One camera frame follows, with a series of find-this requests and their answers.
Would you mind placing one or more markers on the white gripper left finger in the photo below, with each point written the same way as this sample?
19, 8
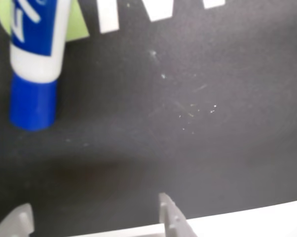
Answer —
15, 222

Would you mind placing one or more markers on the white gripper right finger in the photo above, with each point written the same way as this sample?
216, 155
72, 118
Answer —
175, 222

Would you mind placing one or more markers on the blue and white marker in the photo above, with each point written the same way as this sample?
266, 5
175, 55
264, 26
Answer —
37, 61

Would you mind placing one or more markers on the grey mat with WOWROBO print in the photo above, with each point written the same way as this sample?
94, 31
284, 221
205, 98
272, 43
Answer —
138, 148

